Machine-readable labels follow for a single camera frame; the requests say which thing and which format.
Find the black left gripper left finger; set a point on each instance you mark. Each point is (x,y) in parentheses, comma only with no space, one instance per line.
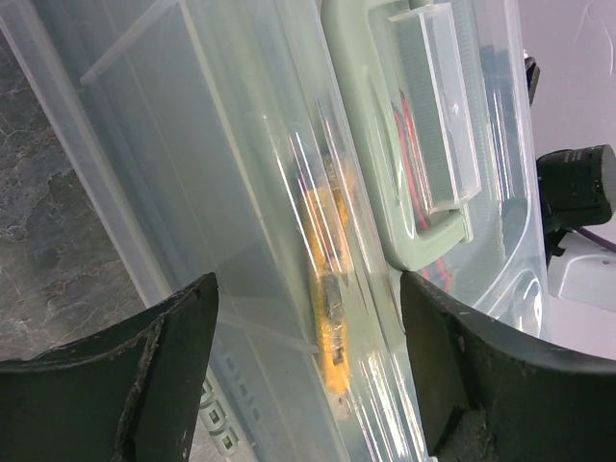
(130,392)

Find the red black utility knife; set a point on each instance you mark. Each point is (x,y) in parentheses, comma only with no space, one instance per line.
(415,183)

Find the translucent green tool box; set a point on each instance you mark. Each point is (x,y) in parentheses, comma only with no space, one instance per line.
(194,127)

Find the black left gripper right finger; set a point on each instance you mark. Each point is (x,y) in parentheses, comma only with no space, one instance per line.
(487,391)

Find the yellow utility knife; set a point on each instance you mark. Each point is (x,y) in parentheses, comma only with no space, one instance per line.
(329,269)

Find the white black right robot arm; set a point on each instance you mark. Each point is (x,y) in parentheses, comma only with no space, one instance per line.
(577,191)

